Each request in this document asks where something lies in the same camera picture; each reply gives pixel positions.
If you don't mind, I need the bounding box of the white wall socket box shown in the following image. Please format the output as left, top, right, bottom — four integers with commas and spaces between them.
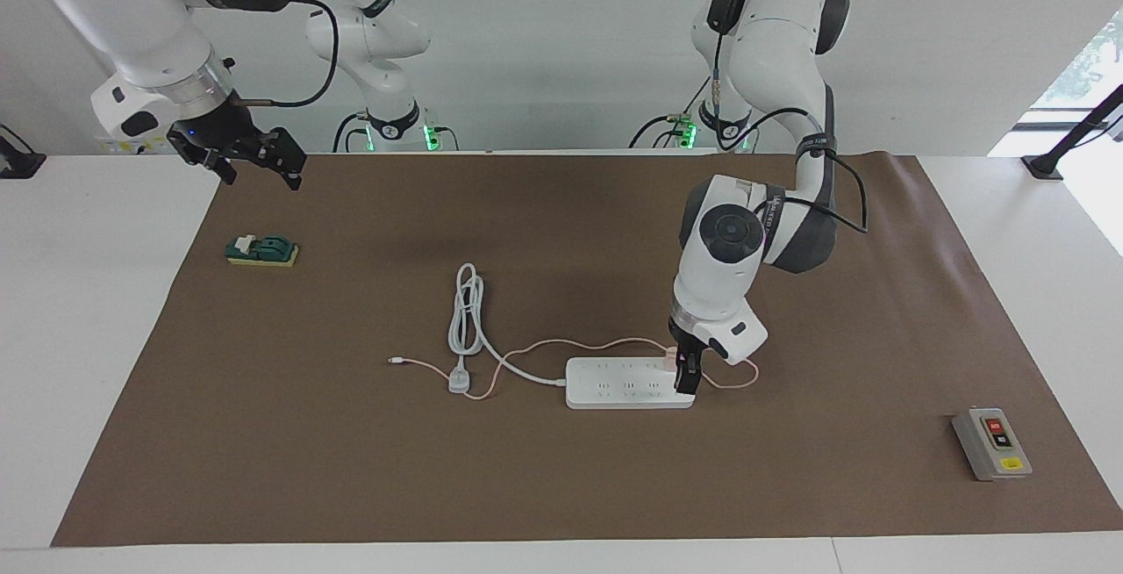
97, 133, 178, 154

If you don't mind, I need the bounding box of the black slanted stand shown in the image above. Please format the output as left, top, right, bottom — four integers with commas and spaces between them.
1020, 83, 1123, 182

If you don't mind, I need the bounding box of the grey on-off switch box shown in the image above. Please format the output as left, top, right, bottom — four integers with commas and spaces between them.
951, 406, 1034, 482

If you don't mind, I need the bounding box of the black clamp bracket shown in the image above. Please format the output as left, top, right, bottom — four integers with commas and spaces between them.
0, 124, 46, 180

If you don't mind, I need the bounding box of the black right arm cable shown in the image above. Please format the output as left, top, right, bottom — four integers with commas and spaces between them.
232, 0, 340, 110

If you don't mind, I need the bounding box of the pink charging cable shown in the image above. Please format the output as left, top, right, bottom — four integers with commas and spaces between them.
388, 339, 760, 401

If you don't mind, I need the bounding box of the brown table mat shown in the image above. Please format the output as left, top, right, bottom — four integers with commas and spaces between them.
50, 151, 1123, 549

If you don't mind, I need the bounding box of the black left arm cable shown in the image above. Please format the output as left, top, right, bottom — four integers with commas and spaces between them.
707, 0, 869, 234

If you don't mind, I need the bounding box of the white power strip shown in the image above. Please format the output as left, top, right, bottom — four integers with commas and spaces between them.
564, 356, 698, 411

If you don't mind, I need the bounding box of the black base cable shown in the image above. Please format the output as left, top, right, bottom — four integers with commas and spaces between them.
333, 111, 369, 154
628, 113, 696, 150

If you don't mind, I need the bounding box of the bright window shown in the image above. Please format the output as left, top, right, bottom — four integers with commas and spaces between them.
1028, 11, 1123, 114

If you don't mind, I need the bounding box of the green knife switch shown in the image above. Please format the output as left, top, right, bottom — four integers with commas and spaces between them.
225, 233, 300, 269

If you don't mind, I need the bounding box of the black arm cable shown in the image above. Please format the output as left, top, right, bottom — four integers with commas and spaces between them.
707, 0, 869, 234
232, 0, 340, 110

